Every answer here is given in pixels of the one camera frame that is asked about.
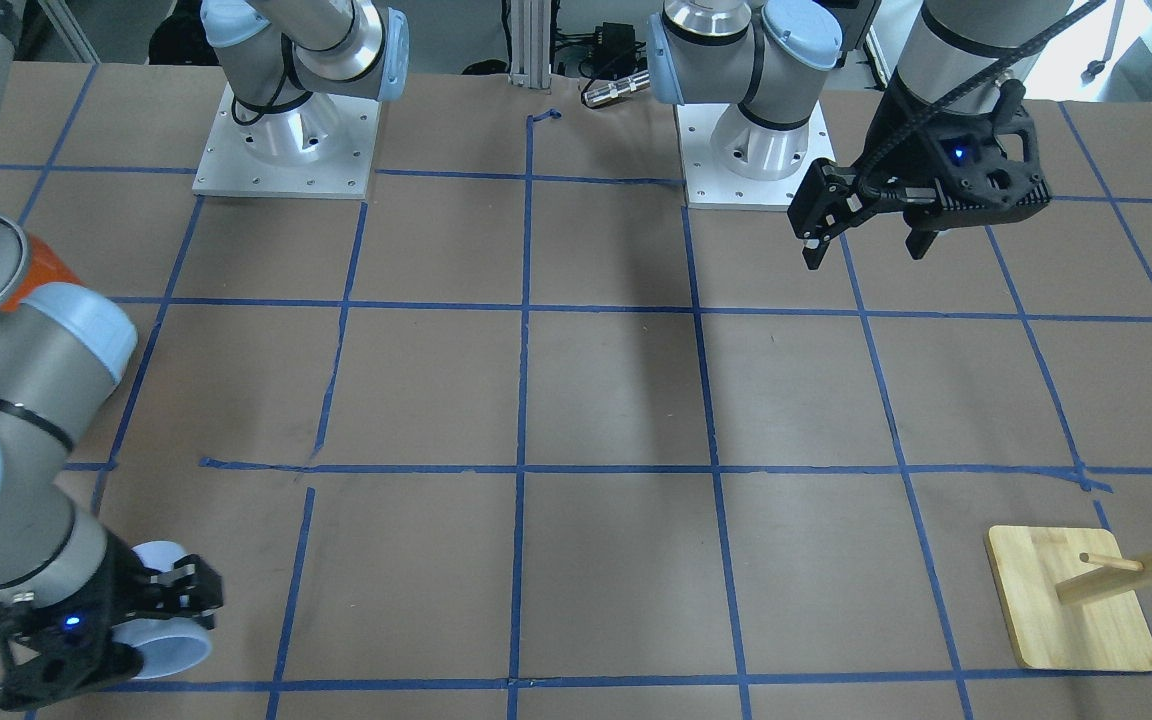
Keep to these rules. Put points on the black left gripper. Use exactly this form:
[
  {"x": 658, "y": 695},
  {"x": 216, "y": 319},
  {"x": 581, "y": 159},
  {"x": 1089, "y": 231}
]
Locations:
[{"x": 904, "y": 133}]

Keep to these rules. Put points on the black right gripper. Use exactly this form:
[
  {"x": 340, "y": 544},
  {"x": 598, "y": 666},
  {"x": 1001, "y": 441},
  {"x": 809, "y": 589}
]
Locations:
[{"x": 126, "y": 588}]

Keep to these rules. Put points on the light blue cup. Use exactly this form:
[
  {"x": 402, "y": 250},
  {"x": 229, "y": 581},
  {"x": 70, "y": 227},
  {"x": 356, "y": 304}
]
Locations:
[{"x": 167, "y": 646}]

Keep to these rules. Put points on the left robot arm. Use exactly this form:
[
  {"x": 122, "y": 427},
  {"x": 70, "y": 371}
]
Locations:
[{"x": 772, "y": 60}]

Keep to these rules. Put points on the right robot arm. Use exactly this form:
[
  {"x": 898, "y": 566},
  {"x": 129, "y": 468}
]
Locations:
[{"x": 65, "y": 348}]

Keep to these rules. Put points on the wooden cup stand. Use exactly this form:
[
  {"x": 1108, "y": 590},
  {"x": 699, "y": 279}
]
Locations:
[{"x": 1069, "y": 599}]

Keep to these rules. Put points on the black power adapter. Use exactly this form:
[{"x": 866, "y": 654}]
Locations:
[{"x": 614, "y": 50}]

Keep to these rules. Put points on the silver cylinder connector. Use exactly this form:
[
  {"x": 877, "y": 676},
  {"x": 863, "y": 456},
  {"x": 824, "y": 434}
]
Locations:
[{"x": 616, "y": 90}]

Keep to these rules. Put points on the orange can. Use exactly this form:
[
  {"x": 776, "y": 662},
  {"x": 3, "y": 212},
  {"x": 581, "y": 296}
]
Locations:
[{"x": 26, "y": 263}]

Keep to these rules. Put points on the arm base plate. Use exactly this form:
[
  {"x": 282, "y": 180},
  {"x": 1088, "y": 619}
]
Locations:
[
  {"x": 732, "y": 163},
  {"x": 321, "y": 150}
]

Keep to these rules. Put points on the aluminium frame post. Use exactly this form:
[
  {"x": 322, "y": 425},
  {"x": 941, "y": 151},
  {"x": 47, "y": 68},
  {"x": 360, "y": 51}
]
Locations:
[{"x": 529, "y": 36}]

